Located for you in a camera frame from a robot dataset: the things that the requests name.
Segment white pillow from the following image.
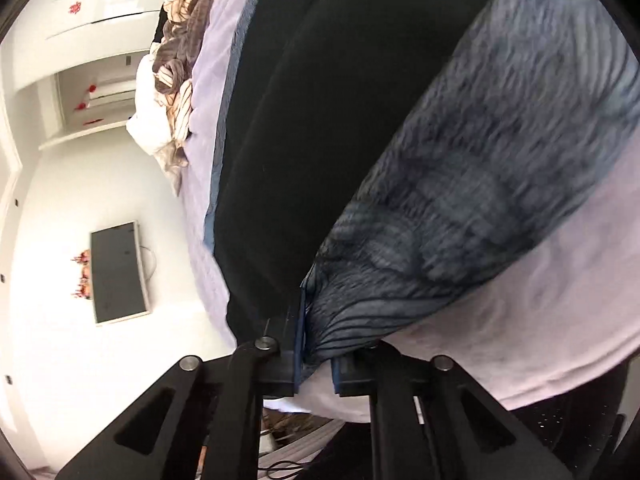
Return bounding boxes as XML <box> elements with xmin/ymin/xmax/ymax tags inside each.
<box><xmin>126</xmin><ymin>53</ymin><xmax>171</xmax><ymax>156</ymax></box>

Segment pile of striped clothes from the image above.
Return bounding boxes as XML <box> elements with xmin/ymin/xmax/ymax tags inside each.
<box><xmin>152</xmin><ymin>0</ymin><xmax>214</xmax><ymax>193</ymax></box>

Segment wall mounted television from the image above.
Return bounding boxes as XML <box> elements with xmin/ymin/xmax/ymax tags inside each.
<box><xmin>89</xmin><ymin>221</ymin><xmax>151</xmax><ymax>324</ymax></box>

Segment black pants with blue pattern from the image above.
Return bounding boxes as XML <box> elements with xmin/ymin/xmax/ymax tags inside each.
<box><xmin>205</xmin><ymin>0</ymin><xmax>639</xmax><ymax>366</ymax></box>

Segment lavender plush bed blanket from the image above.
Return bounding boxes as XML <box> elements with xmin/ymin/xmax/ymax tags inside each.
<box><xmin>180</xmin><ymin>0</ymin><xmax>639</xmax><ymax>410</ymax></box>

